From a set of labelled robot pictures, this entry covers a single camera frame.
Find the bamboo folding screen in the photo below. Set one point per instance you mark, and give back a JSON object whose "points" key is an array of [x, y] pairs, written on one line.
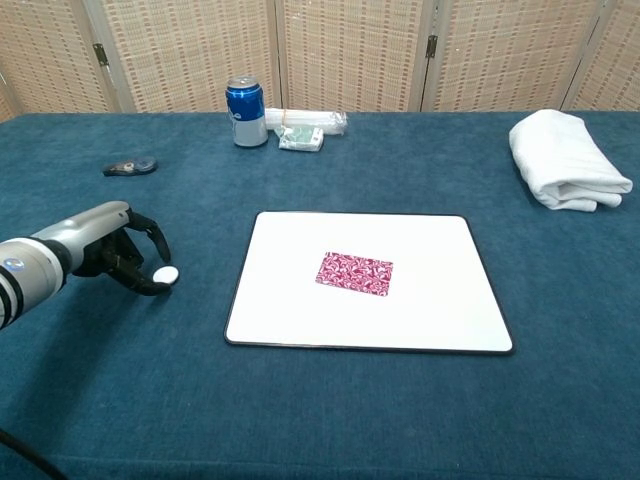
{"points": [[350, 50]]}

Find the pink patterned card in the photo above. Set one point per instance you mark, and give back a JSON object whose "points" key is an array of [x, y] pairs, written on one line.
{"points": [[355, 274]]}

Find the folded white towel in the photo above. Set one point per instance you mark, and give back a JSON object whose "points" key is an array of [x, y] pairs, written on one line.
{"points": [[562, 155]]}

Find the black screen hinge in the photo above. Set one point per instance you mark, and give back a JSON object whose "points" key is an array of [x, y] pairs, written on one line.
{"points": [[431, 45], [101, 54]]}

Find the white rectangular board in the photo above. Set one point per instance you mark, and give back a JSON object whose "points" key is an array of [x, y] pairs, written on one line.
{"points": [[370, 320]]}

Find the black correction tape dispenser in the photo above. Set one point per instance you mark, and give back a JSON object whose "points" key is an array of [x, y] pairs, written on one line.
{"points": [[130, 166]]}

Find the blue table cloth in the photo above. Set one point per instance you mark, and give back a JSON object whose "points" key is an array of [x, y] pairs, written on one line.
{"points": [[350, 400]]}

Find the blue soda can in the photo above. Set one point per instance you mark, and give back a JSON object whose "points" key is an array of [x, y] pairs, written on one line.
{"points": [[247, 115]]}

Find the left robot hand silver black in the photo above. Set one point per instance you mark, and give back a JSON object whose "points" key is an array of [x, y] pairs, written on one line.
{"points": [[95, 227]]}

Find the small white round disc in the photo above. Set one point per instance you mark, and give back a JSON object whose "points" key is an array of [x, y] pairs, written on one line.
{"points": [[166, 275]]}

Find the green tissue packet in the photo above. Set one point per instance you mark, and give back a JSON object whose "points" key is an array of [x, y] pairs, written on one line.
{"points": [[302, 140]]}

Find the bundle of clear straws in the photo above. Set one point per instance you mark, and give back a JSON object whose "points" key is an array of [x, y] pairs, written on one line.
{"points": [[310, 120]]}

